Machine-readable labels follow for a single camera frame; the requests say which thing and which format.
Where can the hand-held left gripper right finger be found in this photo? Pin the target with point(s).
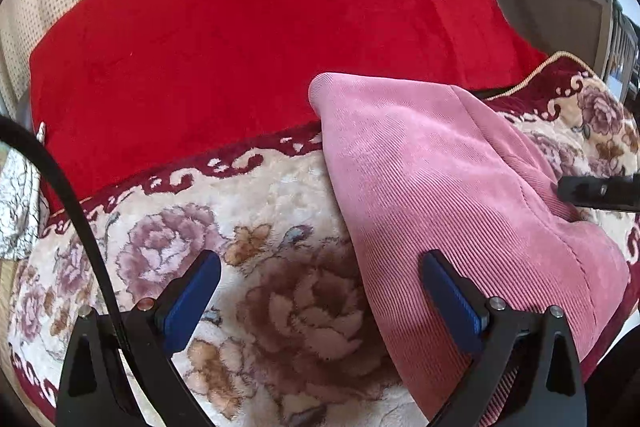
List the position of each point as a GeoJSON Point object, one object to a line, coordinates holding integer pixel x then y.
{"type": "Point", "coordinates": [450, 307]}

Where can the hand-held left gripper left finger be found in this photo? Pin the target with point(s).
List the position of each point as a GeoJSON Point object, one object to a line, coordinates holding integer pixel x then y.
{"type": "Point", "coordinates": [192, 302]}

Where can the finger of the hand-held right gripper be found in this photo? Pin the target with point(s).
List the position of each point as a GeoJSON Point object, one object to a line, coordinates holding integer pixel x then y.
{"type": "Point", "coordinates": [585, 191]}

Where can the floral plush blanket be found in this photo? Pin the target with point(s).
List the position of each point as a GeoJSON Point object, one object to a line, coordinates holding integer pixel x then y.
{"type": "Point", "coordinates": [280, 207]}

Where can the slatted rack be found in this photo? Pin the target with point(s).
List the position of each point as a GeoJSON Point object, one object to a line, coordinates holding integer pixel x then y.
{"type": "Point", "coordinates": [622, 42]}

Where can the grey bed headboard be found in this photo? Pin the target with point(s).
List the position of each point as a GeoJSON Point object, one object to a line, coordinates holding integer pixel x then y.
{"type": "Point", "coordinates": [550, 22]}

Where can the white patterned cloth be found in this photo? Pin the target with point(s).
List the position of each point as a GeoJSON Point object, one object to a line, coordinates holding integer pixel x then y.
{"type": "Point", "coordinates": [17, 207]}

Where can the red velvet blanket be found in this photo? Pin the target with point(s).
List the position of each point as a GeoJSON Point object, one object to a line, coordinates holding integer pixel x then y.
{"type": "Point", "coordinates": [250, 32]}

